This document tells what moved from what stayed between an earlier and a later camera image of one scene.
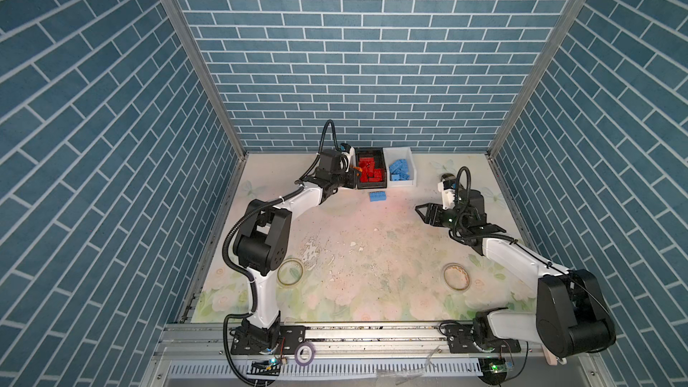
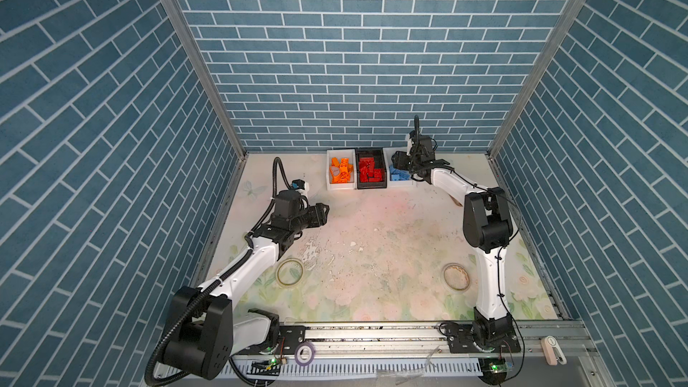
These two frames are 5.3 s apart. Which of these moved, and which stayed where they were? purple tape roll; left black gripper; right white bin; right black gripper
Moved: right black gripper; left black gripper
Stayed: purple tape roll; right white bin
